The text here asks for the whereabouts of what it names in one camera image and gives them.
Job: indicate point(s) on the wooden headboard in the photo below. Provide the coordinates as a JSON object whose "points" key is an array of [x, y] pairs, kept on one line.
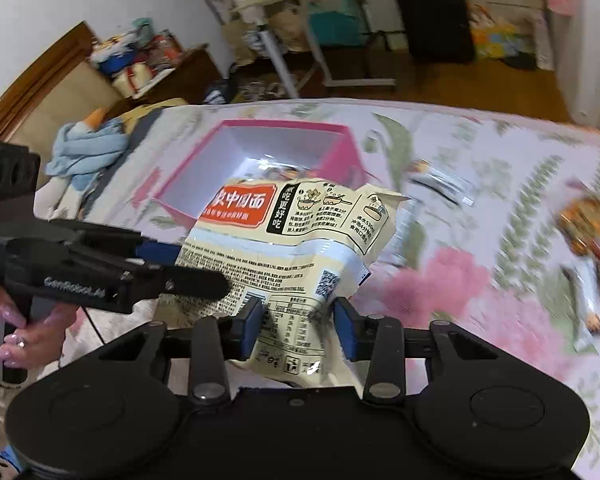
{"points": [[40, 95]]}

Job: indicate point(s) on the pink cardboard box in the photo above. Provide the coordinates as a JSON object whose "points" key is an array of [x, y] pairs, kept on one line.
{"points": [[340, 155]]}

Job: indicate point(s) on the black suitcase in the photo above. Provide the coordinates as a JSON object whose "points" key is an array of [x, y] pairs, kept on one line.
{"points": [[432, 15]]}

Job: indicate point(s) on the teal bag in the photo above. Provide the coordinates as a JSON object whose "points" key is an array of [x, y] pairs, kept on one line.
{"points": [[335, 27]]}

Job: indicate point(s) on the cream instant noodle packet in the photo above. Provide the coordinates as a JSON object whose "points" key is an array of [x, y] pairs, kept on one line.
{"points": [[290, 260]]}

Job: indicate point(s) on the person's left hand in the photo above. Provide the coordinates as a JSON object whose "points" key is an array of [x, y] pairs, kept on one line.
{"points": [[40, 340]]}

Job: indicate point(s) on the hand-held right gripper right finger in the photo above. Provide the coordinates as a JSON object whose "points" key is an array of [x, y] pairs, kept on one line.
{"points": [[345, 332]]}

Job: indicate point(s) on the white folding table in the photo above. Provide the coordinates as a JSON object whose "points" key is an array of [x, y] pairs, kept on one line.
{"points": [[300, 20]]}

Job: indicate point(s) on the floral bed sheet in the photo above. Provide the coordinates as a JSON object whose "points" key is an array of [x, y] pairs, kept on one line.
{"points": [[480, 260]]}

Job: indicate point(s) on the wooden nightstand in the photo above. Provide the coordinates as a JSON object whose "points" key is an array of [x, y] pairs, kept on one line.
{"points": [[180, 77]]}

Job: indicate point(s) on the clear packet of orange nuts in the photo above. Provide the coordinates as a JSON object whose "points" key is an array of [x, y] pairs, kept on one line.
{"points": [[587, 240]]}

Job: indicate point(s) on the small white snack packet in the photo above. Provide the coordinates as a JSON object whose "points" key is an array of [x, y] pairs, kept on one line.
{"points": [[442, 182], [290, 172]]}

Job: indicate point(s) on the colourful printed box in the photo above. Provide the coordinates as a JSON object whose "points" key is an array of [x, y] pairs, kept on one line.
{"points": [[502, 35]]}

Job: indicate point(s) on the light blue cloth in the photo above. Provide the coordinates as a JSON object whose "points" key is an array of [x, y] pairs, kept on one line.
{"points": [[82, 147]]}

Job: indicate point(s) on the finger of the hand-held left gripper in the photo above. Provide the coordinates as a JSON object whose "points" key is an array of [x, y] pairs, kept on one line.
{"points": [[195, 285], [160, 252]]}

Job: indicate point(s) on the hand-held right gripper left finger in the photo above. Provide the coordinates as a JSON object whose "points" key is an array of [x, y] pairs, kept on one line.
{"points": [[252, 327]]}

